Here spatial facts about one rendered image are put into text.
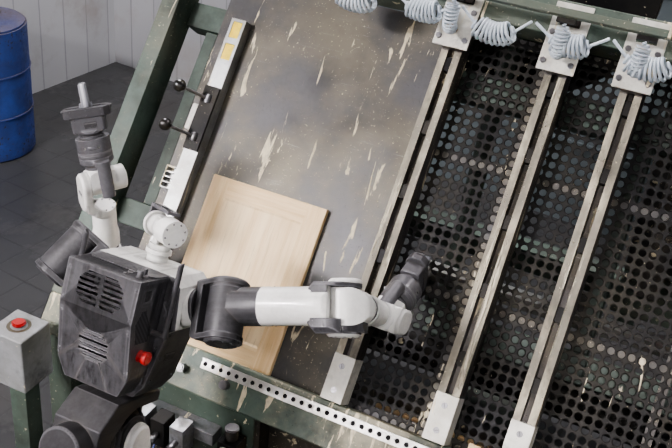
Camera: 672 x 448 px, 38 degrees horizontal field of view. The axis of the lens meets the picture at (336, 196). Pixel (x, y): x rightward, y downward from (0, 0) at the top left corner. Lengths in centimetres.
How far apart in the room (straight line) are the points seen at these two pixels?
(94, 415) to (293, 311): 53
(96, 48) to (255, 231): 429
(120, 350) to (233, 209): 76
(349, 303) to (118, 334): 51
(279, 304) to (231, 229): 70
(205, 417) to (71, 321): 68
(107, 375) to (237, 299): 34
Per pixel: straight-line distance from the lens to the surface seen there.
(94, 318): 228
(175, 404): 290
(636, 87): 261
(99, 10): 694
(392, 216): 267
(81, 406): 241
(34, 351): 292
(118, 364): 229
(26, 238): 510
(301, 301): 219
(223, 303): 226
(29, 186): 556
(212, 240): 289
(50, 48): 669
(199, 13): 318
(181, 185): 294
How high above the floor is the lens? 265
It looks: 29 degrees down
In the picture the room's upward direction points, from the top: 5 degrees clockwise
